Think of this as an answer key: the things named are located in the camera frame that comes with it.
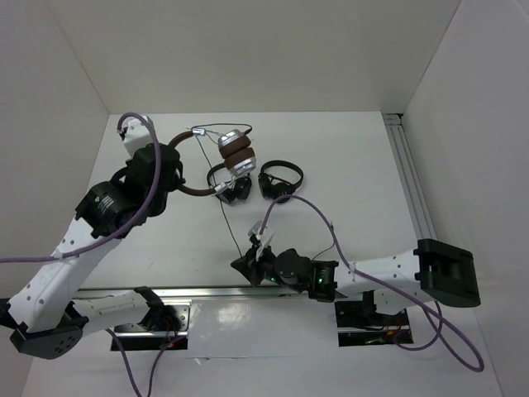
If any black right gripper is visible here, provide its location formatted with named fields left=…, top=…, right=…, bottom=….
left=231, top=240, right=305, bottom=292

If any brown silver over-ear headphones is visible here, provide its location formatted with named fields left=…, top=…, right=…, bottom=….
left=178, top=129, right=257, bottom=197

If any thin black headphone cable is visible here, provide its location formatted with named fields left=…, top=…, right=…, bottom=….
left=188, top=122, right=254, bottom=260

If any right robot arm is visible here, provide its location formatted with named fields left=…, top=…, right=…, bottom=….
left=231, top=239, right=481, bottom=324

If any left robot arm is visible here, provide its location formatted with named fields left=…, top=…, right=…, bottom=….
left=1, top=144, right=183, bottom=360

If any black on-ear headphones left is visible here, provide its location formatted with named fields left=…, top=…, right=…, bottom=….
left=207, top=164, right=252, bottom=204

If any black on-ear headphones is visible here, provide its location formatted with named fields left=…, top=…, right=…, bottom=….
left=258, top=160, right=304, bottom=204
left=207, top=164, right=252, bottom=204

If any black on-ear headphones right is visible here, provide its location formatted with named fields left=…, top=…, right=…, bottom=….
left=258, top=160, right=304, bottom=204

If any aluminium front rail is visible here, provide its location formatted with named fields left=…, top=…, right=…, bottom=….
left=76, top=285, right=315, bottom=301

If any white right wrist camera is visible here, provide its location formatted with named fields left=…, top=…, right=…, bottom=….
left=248, top=220, right=274, bottom=261

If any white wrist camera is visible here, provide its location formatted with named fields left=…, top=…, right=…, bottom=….
left=117, top=117, right=152, bottom=157
left=248, top=220, right=274, bottom=261

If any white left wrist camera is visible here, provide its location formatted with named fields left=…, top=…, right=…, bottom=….
left=117, top=117, right=152, bottom=157

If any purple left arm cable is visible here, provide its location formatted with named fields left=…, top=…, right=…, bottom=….
left=0, top=112, right=162, bottom=265

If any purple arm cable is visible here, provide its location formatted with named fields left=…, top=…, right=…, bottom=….
left=258, top=194, right=484, bottom=373
left=0, top=112, right=162, bottom=265

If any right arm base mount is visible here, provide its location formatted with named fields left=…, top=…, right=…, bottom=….
left=335, top=301, right=413, bottom=347

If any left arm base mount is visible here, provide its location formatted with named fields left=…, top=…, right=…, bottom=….
left=113, top=287, right=191, bottom=352

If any aluminium side rail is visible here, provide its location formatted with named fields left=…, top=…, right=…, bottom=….
left=382, top=113, right=437, bottom=239

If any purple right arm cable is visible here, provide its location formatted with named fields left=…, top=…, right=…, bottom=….
left=258, top=194, right=484, bottom=373

